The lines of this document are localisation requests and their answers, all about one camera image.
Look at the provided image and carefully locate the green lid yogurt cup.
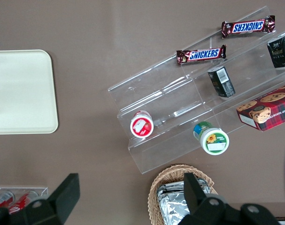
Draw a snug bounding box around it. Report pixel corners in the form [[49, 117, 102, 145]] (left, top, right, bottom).
[[193, 120, 230, 156]]

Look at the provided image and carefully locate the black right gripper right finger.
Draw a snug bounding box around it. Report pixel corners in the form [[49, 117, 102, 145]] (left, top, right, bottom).
[[178, 172, 278, 225]]

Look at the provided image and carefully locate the oval tan wicker basket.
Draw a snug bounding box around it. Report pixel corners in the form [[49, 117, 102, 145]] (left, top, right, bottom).
[[147, 164, 219, 225]]

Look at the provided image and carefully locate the silver foil packet stack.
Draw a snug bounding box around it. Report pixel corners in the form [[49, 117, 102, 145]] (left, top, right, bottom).
[[156, 178, 215, 225]]

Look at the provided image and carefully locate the red cola bottle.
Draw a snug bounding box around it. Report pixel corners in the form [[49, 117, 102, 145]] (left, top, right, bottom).
[[0, 191, 15, 210], [8, 193, 38, 215]]

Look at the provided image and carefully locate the cream rectangular serving tray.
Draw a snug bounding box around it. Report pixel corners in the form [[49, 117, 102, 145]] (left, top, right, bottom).
[[0, 49, 59, 135]]

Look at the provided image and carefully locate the clear acrylic stepped stand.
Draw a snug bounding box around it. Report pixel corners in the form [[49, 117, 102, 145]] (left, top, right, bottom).
[[107, 6, 285, 174]]

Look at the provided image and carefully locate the brown Snickers bar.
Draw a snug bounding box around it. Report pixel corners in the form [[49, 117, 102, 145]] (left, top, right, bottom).
[[176, 44, 227, 66], [221, 15, 276, 39]]

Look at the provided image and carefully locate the clear acrylic bottle rack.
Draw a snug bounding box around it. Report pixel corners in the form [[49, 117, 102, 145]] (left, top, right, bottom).
[[0, 186, 49, 213]]

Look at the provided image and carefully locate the red tartan cookie box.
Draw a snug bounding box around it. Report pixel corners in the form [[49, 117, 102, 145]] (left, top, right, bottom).
[[236, 82, 285, 132]]

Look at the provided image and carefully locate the small black gold-print box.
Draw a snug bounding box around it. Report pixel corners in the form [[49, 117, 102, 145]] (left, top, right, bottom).
[[267, 32, 285, 69]]

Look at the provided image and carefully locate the small black barcode box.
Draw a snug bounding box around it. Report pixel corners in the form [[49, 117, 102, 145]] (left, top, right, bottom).
[[208, 66, 236, 98]]

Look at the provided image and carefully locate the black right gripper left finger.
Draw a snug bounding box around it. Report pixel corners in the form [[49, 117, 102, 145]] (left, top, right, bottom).
[[0, 173, 81, 225]]

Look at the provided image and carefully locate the red lid yogurt cup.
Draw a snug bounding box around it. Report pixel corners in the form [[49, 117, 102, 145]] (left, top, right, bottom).
[[130, 110, 154, 139]]

